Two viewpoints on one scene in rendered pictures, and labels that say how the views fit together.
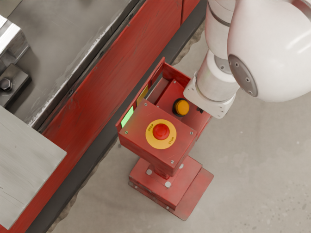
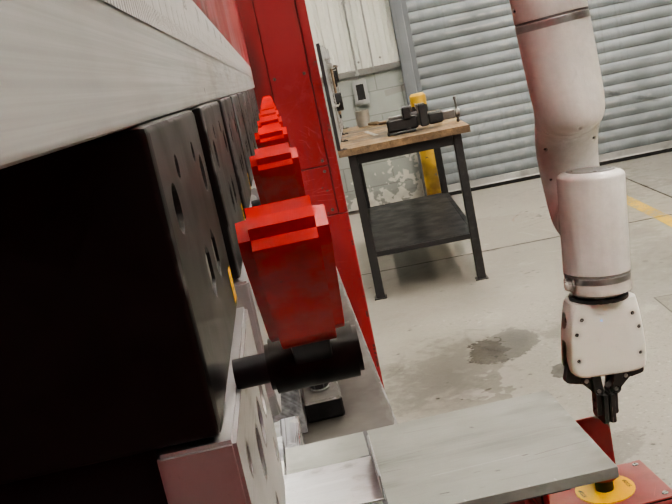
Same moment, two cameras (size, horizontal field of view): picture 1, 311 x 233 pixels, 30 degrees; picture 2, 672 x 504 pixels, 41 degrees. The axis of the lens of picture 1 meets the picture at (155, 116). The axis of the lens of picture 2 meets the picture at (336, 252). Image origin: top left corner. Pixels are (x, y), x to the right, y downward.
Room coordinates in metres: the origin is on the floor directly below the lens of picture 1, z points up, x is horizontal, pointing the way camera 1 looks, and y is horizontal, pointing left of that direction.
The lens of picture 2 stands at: (-0.30, 0.82, 1.34)
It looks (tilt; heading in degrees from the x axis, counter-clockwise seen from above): 11 degrees down; 322
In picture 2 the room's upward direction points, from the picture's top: 12 degrees counter-clockwise
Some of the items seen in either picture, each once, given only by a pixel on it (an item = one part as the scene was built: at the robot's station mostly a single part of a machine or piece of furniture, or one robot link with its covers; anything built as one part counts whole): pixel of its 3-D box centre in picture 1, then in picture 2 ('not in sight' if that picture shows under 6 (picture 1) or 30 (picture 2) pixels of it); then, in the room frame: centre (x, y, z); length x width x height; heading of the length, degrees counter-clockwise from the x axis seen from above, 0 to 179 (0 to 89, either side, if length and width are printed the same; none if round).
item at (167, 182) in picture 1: (164, 168); not in sight; (0.38, -0.03, 0.13); 0.10 x 0.10 x 0.01; 56
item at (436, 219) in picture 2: not in sight; (400, 149); (4.03, -3.23, 0.75); 1.80 x 0.75 x 1.50; 139
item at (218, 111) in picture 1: (211, 91); (600, 328); (0.39, -0.12, 0.95); 0.10 x 0.07 x 0.11; 56
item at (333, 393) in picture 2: not in sight; (318, 375); (0.79, 0.05, 0.89); 0.30 x 0.05 x 0.03; 145
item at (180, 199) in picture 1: (171, 177); not in sight; (0.37, -0.06, 0.06); 0.25 x 0.20 x 0.12; 56
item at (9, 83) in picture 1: (5, 84); not in sight; (0.42, 0.32, 0.91); 0.03 x 0.03 x 0.02
